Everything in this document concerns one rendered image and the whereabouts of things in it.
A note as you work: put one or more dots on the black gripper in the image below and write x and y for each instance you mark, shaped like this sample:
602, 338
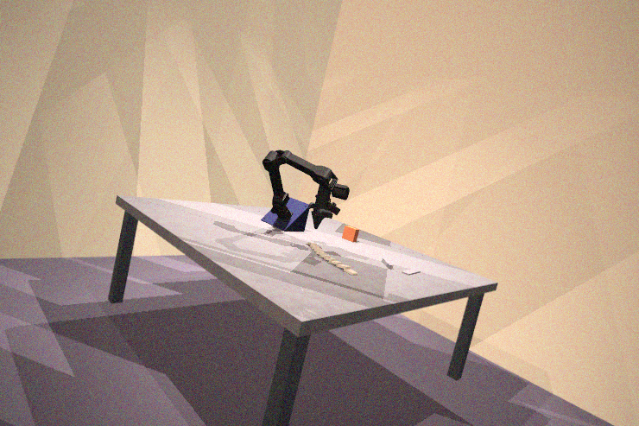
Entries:
319, 209

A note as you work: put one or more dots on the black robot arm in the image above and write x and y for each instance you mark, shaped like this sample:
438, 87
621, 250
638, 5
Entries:
320, 174

